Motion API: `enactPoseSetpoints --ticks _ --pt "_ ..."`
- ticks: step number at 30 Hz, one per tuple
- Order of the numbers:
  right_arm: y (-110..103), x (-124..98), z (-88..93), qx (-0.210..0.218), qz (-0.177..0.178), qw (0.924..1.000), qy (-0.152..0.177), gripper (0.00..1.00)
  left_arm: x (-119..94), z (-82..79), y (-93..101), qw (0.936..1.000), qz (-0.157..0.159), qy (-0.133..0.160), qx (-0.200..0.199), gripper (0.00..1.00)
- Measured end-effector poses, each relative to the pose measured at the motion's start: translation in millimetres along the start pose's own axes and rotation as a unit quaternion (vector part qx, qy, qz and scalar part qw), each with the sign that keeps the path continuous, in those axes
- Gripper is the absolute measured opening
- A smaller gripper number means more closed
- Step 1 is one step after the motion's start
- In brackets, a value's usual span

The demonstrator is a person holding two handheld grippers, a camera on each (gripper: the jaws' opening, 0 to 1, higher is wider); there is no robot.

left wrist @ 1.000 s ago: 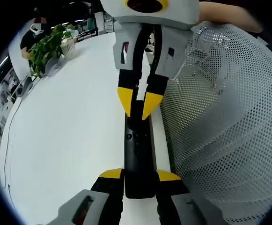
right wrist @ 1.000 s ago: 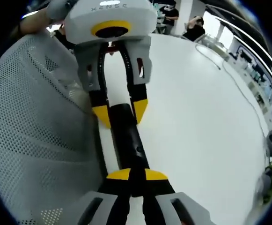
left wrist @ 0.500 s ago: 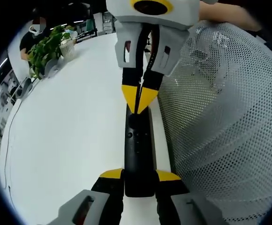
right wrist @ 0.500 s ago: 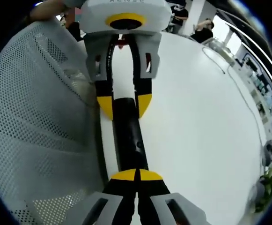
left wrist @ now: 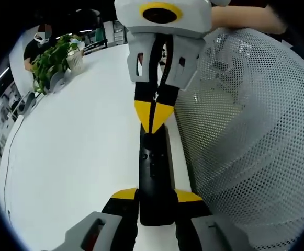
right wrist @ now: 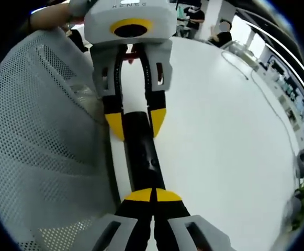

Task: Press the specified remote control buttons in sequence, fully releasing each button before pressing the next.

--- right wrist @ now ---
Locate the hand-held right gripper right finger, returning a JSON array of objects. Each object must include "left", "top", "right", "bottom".
[{"left": 151, "top": 188, "right": 234, "bottom": 251}]

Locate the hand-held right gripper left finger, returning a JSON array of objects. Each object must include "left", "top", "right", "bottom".
[{"left": 91, "top": 188, "right": 155, "bottom": 251}]

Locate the black remote control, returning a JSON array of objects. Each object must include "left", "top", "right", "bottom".
[{"left": 122, "top": 111, "right": 167, "bottom": 193}]

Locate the person's left hand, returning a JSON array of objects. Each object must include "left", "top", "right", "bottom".
[{"left": 68, "top": 0, "right": 100, "bottom": 18}]

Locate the white mesh chair back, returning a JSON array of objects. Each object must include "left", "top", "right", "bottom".
[{"left": 0, "top": 27, "right": 122, "bottom": 251}]

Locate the long ceiling light strip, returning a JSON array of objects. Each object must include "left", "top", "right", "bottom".
[{"left": 242, "top": 19, "right": 304, "bottom": 101}]

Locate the grey cable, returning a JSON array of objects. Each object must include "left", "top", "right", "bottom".
[{"left": 220, "top": 50, "right": 300, "bottom": 160}]

